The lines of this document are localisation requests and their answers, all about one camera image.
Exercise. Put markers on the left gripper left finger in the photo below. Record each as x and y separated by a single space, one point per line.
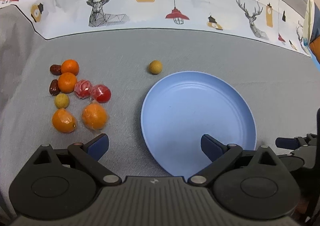
85 157

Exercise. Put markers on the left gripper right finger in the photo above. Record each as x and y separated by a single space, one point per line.
222 157

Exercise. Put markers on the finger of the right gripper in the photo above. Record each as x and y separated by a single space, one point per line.
296 142

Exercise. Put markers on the tan longan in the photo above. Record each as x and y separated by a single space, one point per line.
155 67
61 101

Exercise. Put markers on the red fruit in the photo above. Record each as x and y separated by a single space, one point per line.
82 89
100 93

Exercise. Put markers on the dark red jujube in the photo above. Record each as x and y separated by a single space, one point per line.
55 69
54 88

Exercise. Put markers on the small mandarin orange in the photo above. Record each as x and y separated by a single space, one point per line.
70 66
67 82

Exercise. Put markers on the blue round plate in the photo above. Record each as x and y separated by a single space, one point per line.
181 107

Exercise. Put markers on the grey printed sofa cover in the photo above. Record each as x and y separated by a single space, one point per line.
253 45

